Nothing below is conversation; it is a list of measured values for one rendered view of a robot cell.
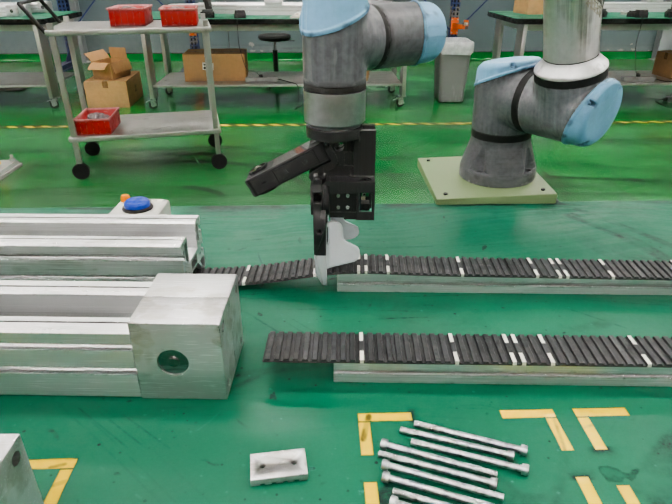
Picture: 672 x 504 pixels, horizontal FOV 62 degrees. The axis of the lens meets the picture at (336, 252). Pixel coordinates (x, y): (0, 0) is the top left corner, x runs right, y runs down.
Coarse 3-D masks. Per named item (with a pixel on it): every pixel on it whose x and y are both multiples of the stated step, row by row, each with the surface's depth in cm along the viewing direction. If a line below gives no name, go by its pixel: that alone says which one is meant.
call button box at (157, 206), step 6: (120, 204) 90; (150, 204) 90; (156, 204) 90; (162, 204) 90; (168, 204) 92; (114, 210) 88; (120, 210) 88; (126, 210) 87; (132, 210) 87; (138, 210) 87; (144, 210) 87; (150, 210) 88; (156, 210) 88; (162, 210) 89; (168, 210) 92
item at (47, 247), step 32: (0, 224) 79; (32, 224) 79; (64, 224) 79; (96, 224) 79; (128, 224) 78; (160, 224) 78; (192, 224) 78; (0, 256) 74; (32, 256) 74; (64, 256) 74; (96, 256) 74; (128, 256) 74; (160, 256) 74; (192, 256) 77
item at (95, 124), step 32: (32, 0) 324; (64, 32) 309; (96, 32) 313; (128, 32) 316; (160, 32) 320; (192, 32) 324; (64, 96) 324; (96, 128) 337; (128, 128) 354; (160, 128) 354; (192, 128) 354; (224, 160) 363
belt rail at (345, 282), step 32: (352, 288) 78; (384, 288) 77; (416, 288) 77; (448, 288) 77; (480, 288) 77; (512, 288) 77; (544, 288) 77; (576, 288) 77; (608, 288) 77; (640, 288) 76
